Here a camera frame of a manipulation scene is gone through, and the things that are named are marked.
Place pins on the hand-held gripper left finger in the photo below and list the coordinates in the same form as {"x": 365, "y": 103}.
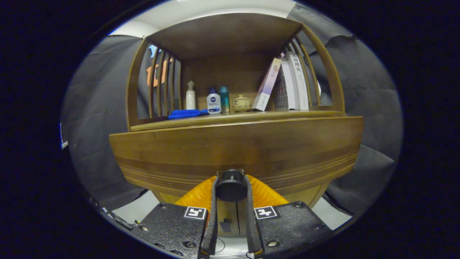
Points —
{"x": 214, "y": 223}

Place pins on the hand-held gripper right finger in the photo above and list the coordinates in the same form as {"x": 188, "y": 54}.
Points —
{"x": 251, "y": 226}

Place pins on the black round drawer knob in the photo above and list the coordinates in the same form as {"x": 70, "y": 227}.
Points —
{"x": 231, "y": 185}

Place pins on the wooden drawer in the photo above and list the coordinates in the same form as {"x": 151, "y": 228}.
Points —
{"x": 233, "y": 144}

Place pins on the wooden countertop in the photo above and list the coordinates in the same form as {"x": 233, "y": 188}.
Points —
{"x": 251, "y": 116}

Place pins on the wooden cabinet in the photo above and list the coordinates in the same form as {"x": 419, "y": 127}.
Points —
{"x": 222, "y": 36}

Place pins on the blue folded cloth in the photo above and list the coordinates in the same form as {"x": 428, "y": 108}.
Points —
{"x": 187, "y": 113}

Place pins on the white bottle with blue cap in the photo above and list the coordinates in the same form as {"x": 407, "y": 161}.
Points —
{"x": 214, "y": 102}

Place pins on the beige lidded teacup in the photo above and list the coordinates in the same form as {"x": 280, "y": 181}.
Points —
{"x": 241, "y": 103}

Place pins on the slim teal bottle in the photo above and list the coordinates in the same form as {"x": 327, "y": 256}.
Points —
{"x": 224, "y": 99}

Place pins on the white pump bottle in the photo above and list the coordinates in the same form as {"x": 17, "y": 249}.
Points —
{"x": 190, "y": 97}

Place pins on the purple and white book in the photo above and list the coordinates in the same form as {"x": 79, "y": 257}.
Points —
{"x": 267, "y": 84}

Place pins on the white book with black lettering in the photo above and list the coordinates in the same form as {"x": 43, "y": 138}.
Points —
{"x": 300, "y": 81}

